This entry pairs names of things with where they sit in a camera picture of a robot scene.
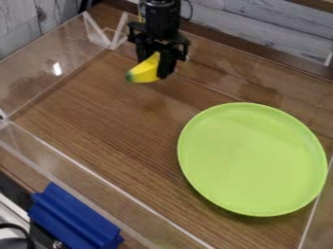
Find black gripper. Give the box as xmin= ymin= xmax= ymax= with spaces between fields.
xmin=127 ymin=21 xmax=191 ymax=79

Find yellow toy banana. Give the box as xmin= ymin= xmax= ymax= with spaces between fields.
xmin=124 ymin=53 xmax=160 ymax=84

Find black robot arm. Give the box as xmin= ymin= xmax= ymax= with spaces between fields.
xmin=124 ymin=0 xmax=189 ymax=84

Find green round plate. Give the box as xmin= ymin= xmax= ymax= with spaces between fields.
xmin=176 ymin=102 xmax=327 ymax=217

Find yellow pineapple can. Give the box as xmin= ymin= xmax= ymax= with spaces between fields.
xmin=137 ymin=0 xmax=145 ymax=22

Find blue plastic block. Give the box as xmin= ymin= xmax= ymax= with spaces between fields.
xmin=28 ymin=183 xmax=123 ymax=249

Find clear acrylic corner bracket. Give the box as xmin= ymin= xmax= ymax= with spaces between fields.
xmin=82 ymin=12 xmax=128 ymax=51

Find clear acrylic enclosure wall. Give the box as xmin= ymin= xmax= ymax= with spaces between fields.
xmin=0 ymin=110 xmax=214 ymax=249

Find black cable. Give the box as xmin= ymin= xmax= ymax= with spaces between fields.
xmin=0 ymin=223 xmax=36 ymax=249

